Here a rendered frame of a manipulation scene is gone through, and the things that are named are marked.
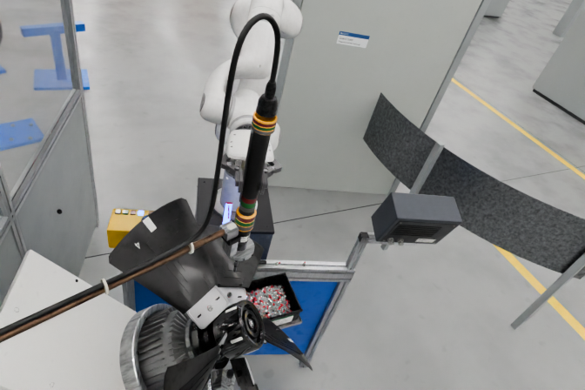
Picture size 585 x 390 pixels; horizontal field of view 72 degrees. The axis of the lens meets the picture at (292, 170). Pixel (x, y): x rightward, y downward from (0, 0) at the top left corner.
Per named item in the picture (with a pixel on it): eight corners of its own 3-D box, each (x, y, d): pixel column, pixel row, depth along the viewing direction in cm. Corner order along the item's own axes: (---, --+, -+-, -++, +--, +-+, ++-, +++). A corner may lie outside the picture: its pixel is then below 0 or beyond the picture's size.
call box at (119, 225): (108, 251, 134) (105, 229, 127) (115, 228, 141) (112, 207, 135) (158, 252, 137) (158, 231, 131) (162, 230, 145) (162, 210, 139)
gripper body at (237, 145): (266, 150, 97) (271, 181, 88) (224, 146, 94) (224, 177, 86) (272, 124, 92) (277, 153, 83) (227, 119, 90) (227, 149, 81)
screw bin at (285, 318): (242, 337, 137) (245, 326, 133) (228, 295, 148) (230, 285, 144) (299, 320, 146) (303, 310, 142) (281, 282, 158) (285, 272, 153)
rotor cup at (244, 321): (226, 379, 99) (272, 362, 96) (190, 359, 90) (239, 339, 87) (226, 324, 110) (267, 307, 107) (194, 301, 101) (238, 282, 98)
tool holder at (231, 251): (228, 270, 88) (233, 241, 82) (210, 248, 92) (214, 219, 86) (259, 252, 94) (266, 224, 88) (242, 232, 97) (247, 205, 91)
